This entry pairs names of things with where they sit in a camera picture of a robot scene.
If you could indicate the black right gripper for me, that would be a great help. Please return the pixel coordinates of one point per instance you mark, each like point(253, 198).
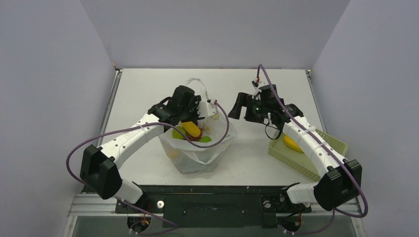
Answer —
point(248, 108)

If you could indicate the yellow-green perforated plastic basket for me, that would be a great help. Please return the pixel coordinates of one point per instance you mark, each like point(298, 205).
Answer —
point(298, 161)

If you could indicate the white plastic bag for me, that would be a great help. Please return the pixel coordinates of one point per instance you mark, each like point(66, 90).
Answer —
point(192, 156)

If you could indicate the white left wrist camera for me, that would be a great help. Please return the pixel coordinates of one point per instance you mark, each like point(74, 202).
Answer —
point(207, 108)

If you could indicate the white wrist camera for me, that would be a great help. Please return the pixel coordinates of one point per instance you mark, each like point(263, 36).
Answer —
point(207, 108)
point(257, 83)

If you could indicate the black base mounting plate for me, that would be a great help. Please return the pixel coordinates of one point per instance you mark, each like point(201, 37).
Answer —
point(219, 206)

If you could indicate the yellow fake banana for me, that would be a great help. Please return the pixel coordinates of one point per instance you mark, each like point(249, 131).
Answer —
point(291, 144)

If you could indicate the yellow fake fruit in bag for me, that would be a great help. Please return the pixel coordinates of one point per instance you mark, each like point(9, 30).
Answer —
point(191, 128)

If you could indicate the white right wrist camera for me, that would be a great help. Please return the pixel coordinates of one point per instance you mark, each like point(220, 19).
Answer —
point(257, 83)

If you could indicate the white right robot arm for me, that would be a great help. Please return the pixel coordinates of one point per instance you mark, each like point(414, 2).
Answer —
point(340, 178)

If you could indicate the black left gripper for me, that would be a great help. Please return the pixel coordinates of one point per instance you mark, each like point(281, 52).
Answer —
point(194, 103)

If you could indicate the green halved fake fruit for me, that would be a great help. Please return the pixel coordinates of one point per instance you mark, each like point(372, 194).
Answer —
point(205, 139)

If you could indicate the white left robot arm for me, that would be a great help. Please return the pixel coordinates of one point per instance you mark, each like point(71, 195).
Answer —
point(100, 165)

